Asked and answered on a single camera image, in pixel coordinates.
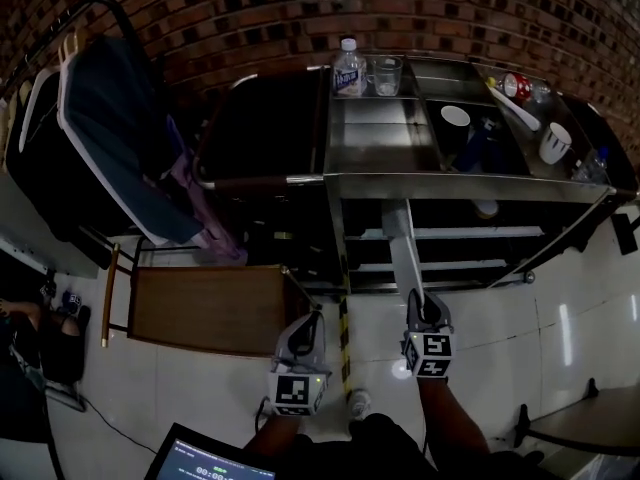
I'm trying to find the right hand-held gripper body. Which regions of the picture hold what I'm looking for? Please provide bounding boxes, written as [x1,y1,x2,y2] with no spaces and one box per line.
[399,324,457,380]

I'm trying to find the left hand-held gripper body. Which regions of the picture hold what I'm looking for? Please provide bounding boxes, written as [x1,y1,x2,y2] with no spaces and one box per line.
[267,359,333,418]

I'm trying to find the stainless steel counter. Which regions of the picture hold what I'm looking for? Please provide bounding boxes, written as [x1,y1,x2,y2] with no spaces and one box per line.
[191,54,640,297]

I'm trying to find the person's right forearm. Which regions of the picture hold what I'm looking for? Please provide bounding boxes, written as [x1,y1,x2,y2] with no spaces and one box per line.
[416,376,492,458]

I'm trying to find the person's left forearm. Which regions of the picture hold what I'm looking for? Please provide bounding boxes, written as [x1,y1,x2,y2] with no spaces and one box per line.
[243,411,314,457]

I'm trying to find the yellow black floor tape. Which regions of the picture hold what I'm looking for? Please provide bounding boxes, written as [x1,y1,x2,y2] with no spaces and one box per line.
[338,295,353,398]

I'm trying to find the person's dark shorts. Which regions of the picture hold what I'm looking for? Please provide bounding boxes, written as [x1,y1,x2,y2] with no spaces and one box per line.
[244,411,551,480]

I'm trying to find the laptop with timer screen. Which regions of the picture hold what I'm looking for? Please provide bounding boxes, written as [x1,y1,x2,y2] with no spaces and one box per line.
[143,421,277,480]

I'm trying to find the blue bottle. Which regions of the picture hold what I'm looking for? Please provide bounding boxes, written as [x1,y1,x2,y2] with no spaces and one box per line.
[457,117,503,172]

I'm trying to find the grey table with black brackets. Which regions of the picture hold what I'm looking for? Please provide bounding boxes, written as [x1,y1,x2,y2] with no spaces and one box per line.
[513,377,640,460]

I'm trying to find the dark mug with white inside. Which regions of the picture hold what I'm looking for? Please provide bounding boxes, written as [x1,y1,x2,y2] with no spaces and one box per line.
[438,104,473,155]

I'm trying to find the black box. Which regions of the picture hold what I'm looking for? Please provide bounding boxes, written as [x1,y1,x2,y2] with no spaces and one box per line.
[611,211,640,257]

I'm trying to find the white striped mug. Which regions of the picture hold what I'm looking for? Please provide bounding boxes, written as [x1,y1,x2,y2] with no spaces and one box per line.
[538,121,574,166]

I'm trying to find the small clear plastic bottle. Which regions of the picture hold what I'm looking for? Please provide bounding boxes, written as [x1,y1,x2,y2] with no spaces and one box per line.
[571,146,610,185]

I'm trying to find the grey flat floor box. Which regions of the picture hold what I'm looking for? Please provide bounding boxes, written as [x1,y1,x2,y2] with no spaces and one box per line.
[45,381,87,413]

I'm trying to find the red spotted mug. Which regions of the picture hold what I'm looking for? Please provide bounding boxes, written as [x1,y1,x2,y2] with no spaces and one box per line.
[501,71,532,102]

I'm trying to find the clear glass mug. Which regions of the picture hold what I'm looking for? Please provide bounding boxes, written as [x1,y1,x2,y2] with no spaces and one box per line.
[366,54,405,98]

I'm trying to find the clear plastic water bottle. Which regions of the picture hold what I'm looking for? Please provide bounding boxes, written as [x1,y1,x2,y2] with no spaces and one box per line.
[332,37,368,99]

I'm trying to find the black clothes rack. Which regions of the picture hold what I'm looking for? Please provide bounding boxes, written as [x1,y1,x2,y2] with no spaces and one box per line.
[19,0,151,74]

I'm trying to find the black floor cable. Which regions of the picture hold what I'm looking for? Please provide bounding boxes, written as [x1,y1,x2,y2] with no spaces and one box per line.
[79,396,160,457]

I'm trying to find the white long-handled brush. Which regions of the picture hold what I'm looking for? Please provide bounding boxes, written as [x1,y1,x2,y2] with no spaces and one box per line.
[486,76,543,133]

